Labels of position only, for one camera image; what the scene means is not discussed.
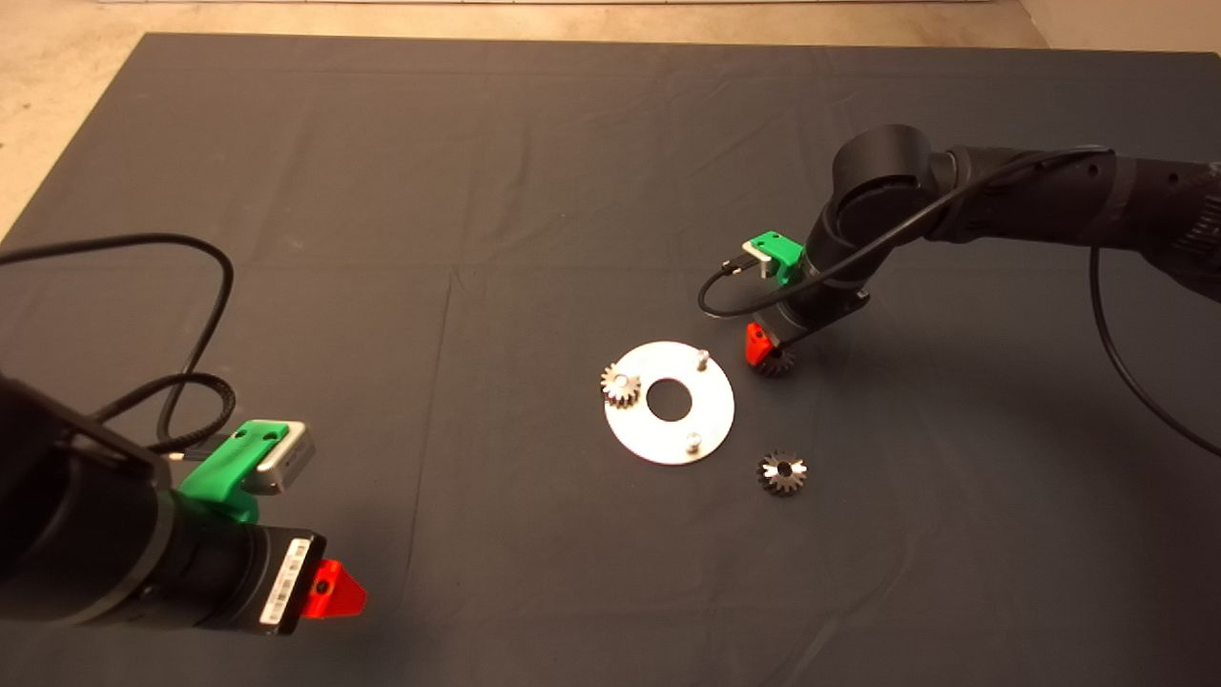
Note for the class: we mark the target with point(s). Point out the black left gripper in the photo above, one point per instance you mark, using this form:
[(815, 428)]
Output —
[(238, 572)]

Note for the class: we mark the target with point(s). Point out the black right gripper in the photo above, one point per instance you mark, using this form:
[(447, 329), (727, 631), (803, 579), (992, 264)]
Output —
[(811, 313)]

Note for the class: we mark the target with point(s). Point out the small steel planetary gear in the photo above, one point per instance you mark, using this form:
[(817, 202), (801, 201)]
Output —
[(771, 478), (615, 394), (780, 365)]

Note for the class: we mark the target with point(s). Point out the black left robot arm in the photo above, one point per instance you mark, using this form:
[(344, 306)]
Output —
[(76, 525)]

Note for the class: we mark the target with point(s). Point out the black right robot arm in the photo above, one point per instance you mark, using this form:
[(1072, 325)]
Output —
[(1049, 200)]

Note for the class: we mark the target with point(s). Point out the round metal carrier plate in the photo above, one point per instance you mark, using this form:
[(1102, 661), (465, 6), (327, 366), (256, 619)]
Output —
[(668, 444)]

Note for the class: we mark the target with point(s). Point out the dark grey table cloth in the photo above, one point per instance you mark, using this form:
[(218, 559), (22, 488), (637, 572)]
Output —
[(477, 191)]

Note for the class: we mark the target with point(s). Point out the silver right camera box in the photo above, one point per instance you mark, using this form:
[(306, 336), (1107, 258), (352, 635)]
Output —
[(760, 260)]

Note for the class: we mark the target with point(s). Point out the silver camera box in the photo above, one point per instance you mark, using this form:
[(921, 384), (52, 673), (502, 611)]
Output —
[(291, 458), (760, 260)]

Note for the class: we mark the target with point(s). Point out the green right camera mount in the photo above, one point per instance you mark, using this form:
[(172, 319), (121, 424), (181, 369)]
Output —
[(784, 253)]

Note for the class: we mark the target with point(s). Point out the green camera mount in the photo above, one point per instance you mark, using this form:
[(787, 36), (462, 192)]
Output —
[(224, 468), (784, 253)]

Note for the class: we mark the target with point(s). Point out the silver left camera box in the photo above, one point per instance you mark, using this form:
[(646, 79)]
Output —
[(291, 458)]

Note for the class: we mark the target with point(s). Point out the green left camera mount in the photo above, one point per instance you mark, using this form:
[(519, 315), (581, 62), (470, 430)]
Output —
[(224, 468)]

